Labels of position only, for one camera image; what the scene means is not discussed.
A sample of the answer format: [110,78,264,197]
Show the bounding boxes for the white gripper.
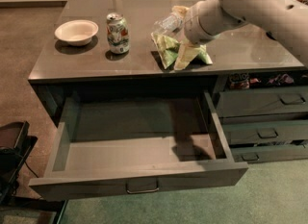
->
[171,0,240,70]

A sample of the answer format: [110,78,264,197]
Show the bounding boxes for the green jalapeno chip bag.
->
[151,33,213,69]

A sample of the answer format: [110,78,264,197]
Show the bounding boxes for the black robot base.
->
[0,121,38,204]

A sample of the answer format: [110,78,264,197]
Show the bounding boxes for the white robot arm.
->
[179,0,308,69]

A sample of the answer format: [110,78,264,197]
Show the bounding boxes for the right upper grey drawer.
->
[216,86,308,118]

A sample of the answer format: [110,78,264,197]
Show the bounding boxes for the right middle grey drawer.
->
[222,120,308,145]

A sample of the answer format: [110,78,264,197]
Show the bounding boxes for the right bottom grey drawer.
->
[231,144,308,163]

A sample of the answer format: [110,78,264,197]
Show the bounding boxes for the open grey top drawer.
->
[29,92,247,201]

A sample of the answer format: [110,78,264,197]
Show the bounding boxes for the clear plastic water bottle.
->
[153,12,183,36]

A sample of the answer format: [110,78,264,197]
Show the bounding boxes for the green soda can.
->
[106,12,130,54]

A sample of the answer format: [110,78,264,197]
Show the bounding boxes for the snack bags in shelf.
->
[226,71,308,89]

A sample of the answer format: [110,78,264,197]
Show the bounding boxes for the grey cabinet counter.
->
[29,0,304,122]

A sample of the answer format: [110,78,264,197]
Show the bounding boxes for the white paper bowl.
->
[55,20,98,46]

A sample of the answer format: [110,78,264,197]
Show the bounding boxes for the metal drawer handle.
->
[125,178,160,194]

